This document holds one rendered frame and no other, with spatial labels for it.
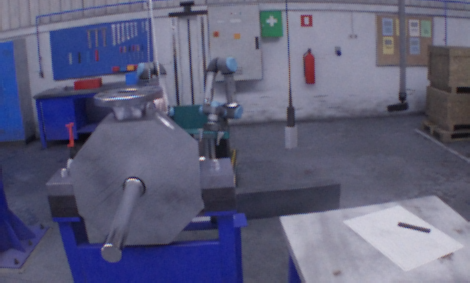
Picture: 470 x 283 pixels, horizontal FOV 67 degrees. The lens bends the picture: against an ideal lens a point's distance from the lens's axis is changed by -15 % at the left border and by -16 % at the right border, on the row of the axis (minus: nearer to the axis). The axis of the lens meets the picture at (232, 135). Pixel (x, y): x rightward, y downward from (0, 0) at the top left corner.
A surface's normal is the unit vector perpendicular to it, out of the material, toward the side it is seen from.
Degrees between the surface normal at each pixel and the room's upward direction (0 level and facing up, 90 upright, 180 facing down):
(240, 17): 90
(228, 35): 90
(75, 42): 90
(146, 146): 90
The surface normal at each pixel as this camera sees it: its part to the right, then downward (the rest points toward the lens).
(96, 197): 0.08, 0.26
